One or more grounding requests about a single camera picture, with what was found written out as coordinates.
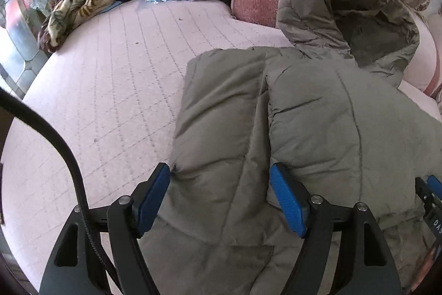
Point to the patterned glass window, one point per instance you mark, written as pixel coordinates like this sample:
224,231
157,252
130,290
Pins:
20,39

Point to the olive puffer jacket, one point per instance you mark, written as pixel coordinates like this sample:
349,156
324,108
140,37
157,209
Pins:
310,108

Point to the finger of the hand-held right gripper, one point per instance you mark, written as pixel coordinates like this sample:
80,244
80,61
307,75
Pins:
435,184
423,193

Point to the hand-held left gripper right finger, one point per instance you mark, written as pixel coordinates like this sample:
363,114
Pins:
286,201

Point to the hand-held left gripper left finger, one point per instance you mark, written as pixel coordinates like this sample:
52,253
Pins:
153,198

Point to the pink quilted bed mattress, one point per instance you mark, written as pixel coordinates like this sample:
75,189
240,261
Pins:
121,91

